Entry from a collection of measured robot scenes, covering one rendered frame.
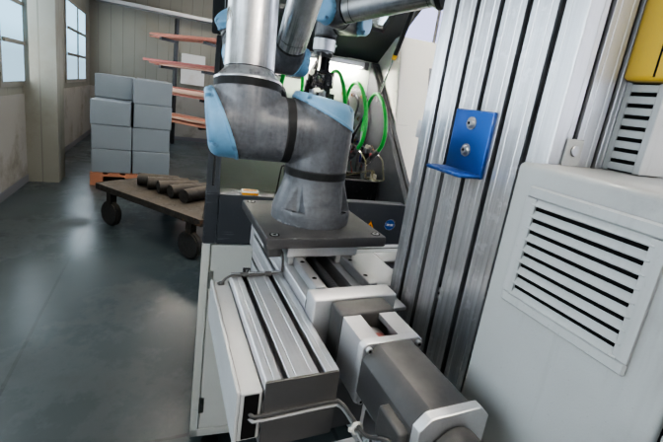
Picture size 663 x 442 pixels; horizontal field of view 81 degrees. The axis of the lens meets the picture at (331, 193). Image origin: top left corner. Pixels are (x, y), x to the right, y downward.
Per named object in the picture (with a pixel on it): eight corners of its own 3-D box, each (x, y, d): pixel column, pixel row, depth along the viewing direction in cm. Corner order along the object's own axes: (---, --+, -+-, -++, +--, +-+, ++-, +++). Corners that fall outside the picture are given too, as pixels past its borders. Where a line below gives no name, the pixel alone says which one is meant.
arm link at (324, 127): (356, 177, 70) (368, 101, 67) (283, 171, 66) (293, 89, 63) (335, 164, 81) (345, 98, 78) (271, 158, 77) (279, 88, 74)
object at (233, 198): (215, 244, 119) (219, 193, 116) (215, 239, 123) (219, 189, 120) (397, 248, 138) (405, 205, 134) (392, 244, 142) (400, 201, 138)
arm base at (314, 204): (360, 230, 73) (369, 179, 70) (282, 230, 66) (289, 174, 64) (330, 206, 86) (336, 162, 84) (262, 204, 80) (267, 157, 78)
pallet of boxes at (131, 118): (169, 186, 460) (173, 84, 433) (89, 184, 426) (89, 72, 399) (165, 166, 565) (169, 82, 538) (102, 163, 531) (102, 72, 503)
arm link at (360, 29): (354, 32, 117) (325, 31, 122) (371, 39, 126) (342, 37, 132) (359, 3, 115) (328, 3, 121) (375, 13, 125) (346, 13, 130)
